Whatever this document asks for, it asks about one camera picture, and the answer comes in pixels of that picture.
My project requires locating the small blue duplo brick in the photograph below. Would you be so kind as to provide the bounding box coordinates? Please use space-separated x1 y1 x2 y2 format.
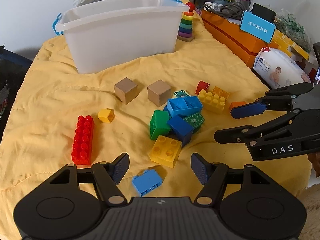
132 169 163 197

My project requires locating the orange duplo brick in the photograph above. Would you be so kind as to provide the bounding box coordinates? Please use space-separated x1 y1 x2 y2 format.
229 101 246 111

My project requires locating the yellow 2x2 duplo brick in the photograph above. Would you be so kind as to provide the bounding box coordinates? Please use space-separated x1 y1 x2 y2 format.
149 135 182 168

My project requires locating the dark blue block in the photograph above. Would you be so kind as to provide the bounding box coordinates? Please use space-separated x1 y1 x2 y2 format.
167 115 194 147

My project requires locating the green arch block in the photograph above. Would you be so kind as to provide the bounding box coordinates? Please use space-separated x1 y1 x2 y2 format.
183 112 204 133

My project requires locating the yellow duplo brick large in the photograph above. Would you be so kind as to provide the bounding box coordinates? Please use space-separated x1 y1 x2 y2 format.
198 89 226 114

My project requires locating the green duplo brick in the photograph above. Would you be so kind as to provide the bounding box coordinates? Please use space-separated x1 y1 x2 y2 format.
149 110 171 140

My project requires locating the light blue duplo brick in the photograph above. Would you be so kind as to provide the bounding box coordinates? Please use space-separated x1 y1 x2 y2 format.
167 96 203 118

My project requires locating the baby wipes pack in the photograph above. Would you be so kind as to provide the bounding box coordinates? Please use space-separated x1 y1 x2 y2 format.
253 47 311 89

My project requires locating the long red duplo brick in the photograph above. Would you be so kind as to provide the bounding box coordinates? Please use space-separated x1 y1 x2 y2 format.
71 115 94 165

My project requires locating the small yellow duplo piece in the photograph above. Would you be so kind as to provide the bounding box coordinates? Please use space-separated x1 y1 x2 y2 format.
97 108 114 124

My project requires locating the orange cardboard box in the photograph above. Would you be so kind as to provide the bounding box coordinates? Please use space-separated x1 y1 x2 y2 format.
201 10 278 68

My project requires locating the blue card box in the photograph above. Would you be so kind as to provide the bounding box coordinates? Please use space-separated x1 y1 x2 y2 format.
240 11 276 43

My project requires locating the red cube block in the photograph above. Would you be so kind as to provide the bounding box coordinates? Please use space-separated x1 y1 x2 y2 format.
195 80 210 95

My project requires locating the yellow quilted blanket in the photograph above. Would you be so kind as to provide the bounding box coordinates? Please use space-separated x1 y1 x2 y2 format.
0 12 313 240

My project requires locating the wooden cube block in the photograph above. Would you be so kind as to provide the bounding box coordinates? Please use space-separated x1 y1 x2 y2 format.
114 77 138 104
147 80 172 107

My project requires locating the frog picture block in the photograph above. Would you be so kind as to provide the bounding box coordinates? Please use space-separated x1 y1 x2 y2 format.
172 89 190 98

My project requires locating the dark blue bag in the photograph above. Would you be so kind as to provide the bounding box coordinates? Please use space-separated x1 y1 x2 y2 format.
1 46 32 138

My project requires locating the white plastic storage bin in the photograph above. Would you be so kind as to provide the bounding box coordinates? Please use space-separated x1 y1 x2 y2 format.
55 0 189 74

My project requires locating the rainbow ring stacking toy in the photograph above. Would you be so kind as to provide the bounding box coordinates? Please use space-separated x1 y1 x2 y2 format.
177 2 195 42

